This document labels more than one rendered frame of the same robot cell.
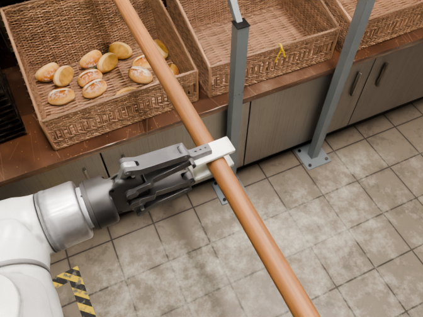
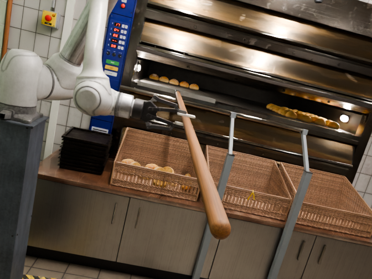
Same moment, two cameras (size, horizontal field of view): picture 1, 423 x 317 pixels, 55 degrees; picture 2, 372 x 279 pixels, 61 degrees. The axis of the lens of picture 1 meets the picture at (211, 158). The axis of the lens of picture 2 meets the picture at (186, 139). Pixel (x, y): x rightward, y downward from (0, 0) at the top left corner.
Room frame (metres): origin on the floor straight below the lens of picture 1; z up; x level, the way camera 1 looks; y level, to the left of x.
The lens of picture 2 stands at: (-0.76, -0.41, 1.36)
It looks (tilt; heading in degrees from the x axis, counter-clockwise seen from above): 12 degrees down; 19
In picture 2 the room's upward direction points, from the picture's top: 14 degrees clockwise
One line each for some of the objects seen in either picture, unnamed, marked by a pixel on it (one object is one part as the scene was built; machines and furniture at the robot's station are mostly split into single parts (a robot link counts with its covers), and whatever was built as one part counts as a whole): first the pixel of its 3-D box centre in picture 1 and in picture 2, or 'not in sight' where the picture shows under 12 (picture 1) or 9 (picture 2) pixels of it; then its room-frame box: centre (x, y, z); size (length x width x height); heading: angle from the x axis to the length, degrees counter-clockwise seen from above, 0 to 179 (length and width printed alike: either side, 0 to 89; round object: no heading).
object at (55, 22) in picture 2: not in sight; (50, 19); (0.97, 1.32, 1.46); 0.10 x 0.07 x 0.10; 115
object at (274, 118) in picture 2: not in sight; (248, 112); (1.66, -0.02, 1.16); 1.80 x 0.06 x 0.04; 115
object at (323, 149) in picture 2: not in sight; (244, 130); (1.64, -0.02, 1.02); 1.79 x 0.11 x 0.19; 115
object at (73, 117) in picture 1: (102, 55); (159, 161); (1.15, 0.40, 0.72); 0.56 x 0.49 x 0.28; 116
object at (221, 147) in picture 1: (211, 151); (186, 115); (0.37, 0.00, 1.19); 0.07 x 0.03 x 0.01; 116
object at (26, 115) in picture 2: not in sight; (13, 109); (0.21, 0.69, 1.03); 0.22 x 0.18 x 0.06; 29
